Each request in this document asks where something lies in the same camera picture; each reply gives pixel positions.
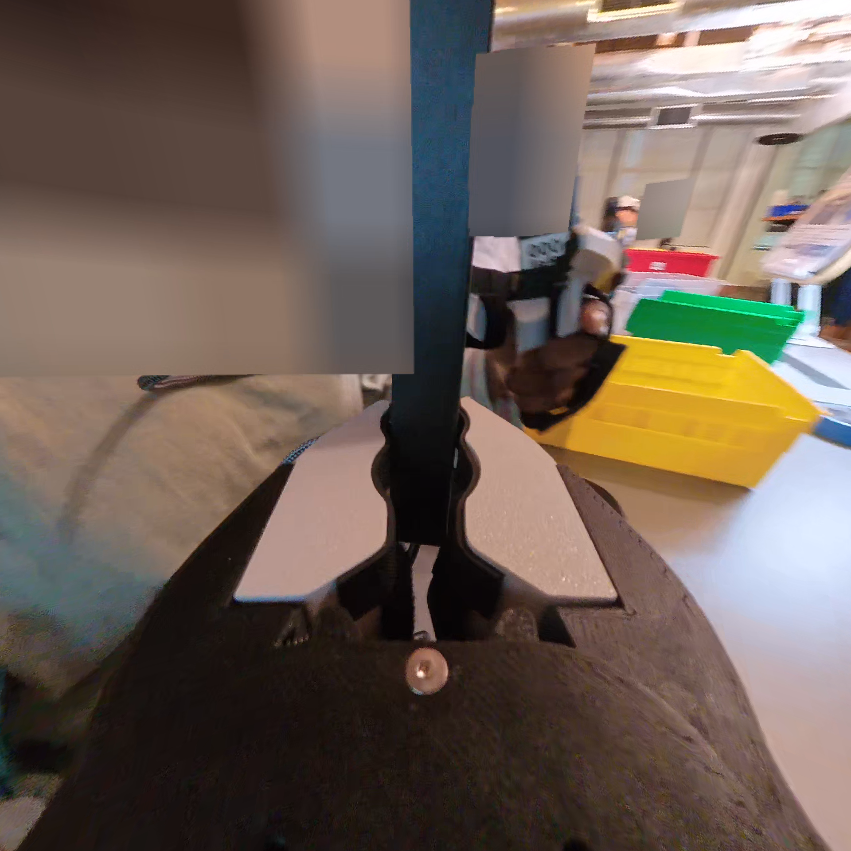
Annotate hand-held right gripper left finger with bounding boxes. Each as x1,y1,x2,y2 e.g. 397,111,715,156
233,398,398,605

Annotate yellow plastic bin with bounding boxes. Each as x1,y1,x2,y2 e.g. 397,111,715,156
525,336,823,491

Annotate person's left hand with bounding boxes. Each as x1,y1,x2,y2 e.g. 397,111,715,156
504,299,627,432

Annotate printed instruction sheet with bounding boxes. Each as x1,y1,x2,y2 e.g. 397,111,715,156
760,199,851,281

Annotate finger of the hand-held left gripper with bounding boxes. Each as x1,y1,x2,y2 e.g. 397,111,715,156
572,225,629,291

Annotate black multi-port usb hub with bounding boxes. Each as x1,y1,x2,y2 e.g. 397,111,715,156
387,0,494,547

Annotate red plastic bin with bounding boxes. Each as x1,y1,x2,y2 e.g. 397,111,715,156
624,247,720,275

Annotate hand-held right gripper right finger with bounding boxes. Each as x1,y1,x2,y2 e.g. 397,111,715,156
455,396,618,605

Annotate person's beige sweatshirt torso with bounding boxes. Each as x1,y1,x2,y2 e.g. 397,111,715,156
0,374,365,706

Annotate green plastic bin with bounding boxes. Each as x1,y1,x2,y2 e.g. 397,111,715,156
625,289,807,364

